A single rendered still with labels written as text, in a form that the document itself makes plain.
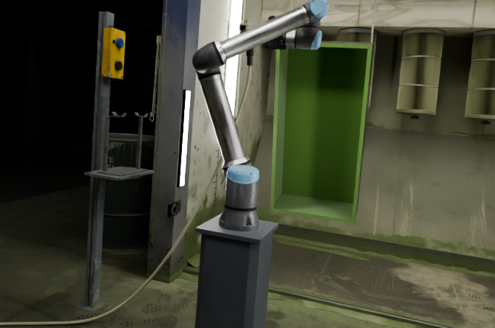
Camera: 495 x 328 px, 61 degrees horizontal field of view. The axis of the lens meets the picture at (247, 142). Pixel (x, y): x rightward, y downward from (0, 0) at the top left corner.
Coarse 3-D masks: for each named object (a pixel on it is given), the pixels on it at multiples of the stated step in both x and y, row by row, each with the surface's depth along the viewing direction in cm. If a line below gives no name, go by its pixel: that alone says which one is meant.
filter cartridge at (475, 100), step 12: (480, 36) 345; (492, 36) 339; (480, 48) 346; (492, 48) 339; (480, 60) 345; (492, 60) 342; (480, 72) 345; (492, 72) 340; (468, 84) 358; (480, 84) 344; (492, 84) 341; (468, 96) 356; (480, 96) 344; (492, 96) 341; (468, 108) 354; (480, 108) 345; (492, 108) 340
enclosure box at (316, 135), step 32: (288, 64) 309; (320, 64) 302; (352, 64) 295; (288, 96) 315; (320, 96) 307; (352, 96) 300; (288, 128) 321; (320, 128) 313; (352, 128) 306; (288, 160) 328; (320, 160) 320; (352, 160) 312; (288, 192) 335; (320, 192) 326; (352, 192) 318
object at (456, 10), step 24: (264, 0) 394; (288, 0) 386; (336, 0) 372; (360, 0) 366; (384, 0) 359; (408, 0) 353; (432, 0) 346; (456, 0) 341; (480, 0) 335; (336, 24) 372; (360, 24) 365; (384, 24) 359; (408, 24) 353; (432, 24) 346; (456, 24) 341; (480, 24) 335
